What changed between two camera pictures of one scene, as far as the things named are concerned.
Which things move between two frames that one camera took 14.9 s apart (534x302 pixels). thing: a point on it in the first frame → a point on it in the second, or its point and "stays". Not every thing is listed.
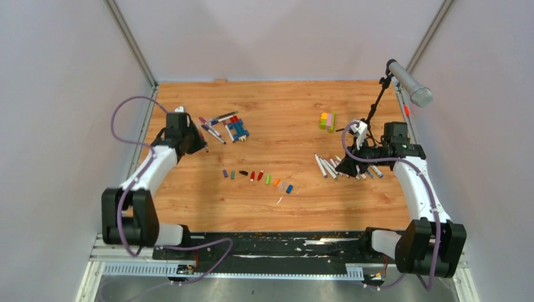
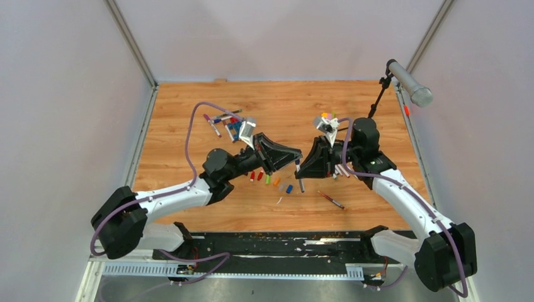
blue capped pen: (216, 121) stays
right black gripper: (348, 166) → (319, 163)
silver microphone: (420, 95) stays
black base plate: (328, 251) stays
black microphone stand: (384, 83) stays
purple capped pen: (212, 133) → (213, 124)
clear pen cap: (283, 186) stays
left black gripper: (200, 143) → (272, 155)
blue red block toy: (237, 124) stays
